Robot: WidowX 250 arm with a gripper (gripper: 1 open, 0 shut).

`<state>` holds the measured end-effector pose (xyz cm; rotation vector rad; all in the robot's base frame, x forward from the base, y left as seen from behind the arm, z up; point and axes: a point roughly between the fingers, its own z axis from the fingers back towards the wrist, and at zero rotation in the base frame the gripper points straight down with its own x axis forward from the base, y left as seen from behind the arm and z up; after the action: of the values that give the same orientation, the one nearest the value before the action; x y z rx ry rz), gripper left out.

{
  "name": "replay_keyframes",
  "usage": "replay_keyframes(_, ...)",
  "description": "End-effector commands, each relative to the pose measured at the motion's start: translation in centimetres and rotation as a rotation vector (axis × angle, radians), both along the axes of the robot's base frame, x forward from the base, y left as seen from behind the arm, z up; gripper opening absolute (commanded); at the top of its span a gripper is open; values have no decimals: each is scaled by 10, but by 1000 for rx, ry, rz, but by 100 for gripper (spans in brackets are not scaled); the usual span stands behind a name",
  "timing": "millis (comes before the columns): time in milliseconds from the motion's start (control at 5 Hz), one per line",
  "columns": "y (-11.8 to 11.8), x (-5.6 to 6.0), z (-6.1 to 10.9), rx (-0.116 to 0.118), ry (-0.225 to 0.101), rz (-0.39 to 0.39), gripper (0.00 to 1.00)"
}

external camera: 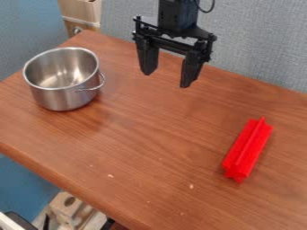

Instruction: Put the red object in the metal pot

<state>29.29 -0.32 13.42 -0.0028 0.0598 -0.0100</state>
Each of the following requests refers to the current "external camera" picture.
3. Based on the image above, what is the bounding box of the red plastic block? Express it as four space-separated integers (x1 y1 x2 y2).
221 117 272 183

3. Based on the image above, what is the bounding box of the wooden block under table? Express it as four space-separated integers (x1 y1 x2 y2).
32 191 107 230

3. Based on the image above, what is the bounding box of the black white object bottom left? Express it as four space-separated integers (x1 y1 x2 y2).
0 212 38 230

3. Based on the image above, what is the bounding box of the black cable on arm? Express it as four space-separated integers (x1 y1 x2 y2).
193 0 216 14

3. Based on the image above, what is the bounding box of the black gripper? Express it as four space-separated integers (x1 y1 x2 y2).
133 0 217 88

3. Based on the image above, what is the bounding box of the metal pot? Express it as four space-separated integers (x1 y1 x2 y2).
21 47 105 111

